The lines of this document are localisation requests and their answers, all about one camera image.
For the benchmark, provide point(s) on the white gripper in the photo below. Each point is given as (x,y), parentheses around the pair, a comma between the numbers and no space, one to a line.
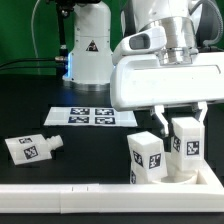
(140,82)

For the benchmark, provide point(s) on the white marker sheet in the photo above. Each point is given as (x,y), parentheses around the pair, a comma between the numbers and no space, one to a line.
(89,116)

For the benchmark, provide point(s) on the white L-shaped fence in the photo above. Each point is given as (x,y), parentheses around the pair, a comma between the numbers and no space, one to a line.
(207,195)

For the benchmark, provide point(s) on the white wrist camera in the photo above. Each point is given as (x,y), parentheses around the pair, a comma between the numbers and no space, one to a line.
(147,41)

